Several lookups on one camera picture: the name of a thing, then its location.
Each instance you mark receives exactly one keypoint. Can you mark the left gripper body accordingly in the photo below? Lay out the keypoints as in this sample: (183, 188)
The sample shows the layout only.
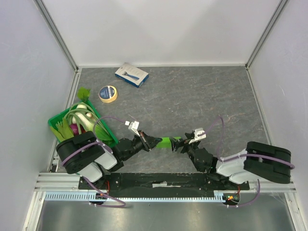
(142, 141)

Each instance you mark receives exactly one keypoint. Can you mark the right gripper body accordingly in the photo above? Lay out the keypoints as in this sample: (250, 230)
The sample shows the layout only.
(186, 144)

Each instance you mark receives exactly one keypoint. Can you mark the green paper box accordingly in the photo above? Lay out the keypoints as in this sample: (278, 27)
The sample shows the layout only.
(164, 143)

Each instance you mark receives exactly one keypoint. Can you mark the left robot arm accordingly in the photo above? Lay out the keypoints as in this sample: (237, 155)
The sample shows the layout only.
(84, 155)

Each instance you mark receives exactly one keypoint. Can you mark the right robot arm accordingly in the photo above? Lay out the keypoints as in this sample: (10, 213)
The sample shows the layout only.
(256, 161)

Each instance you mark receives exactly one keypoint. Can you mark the white razor box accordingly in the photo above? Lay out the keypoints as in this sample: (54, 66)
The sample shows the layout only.
(131, 74)

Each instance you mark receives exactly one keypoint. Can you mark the toy bok choy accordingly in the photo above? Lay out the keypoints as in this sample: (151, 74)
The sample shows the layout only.
(102, 134)

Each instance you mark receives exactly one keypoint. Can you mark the masking tape roll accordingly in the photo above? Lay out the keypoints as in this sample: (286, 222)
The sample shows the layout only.
(108, 94)

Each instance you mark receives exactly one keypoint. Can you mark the green plastic basket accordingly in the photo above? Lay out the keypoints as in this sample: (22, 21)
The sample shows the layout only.
(60, 126)

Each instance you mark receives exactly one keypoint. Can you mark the purple toy onion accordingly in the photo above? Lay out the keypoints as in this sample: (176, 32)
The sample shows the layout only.
(75, 129)

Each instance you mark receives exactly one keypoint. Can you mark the white toy radish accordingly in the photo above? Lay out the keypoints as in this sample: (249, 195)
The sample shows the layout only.
(82, 107)

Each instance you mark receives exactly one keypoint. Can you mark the toy green leaf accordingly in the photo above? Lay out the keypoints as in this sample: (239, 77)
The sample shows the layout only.
(83, 94)

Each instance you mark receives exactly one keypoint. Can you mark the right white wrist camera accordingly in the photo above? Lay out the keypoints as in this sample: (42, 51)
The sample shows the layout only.
(198, 135)

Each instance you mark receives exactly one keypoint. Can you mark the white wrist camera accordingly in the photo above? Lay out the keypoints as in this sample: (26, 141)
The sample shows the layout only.
(133, 126)
(198, 135)

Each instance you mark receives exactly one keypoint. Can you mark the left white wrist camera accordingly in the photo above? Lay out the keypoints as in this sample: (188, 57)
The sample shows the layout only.
(133, 126)

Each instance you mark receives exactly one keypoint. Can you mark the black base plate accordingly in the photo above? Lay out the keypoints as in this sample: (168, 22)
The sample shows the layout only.
(122, 181)

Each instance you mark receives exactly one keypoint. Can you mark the slotted cable duct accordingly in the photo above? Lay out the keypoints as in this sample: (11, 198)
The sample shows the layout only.
(96, 197)

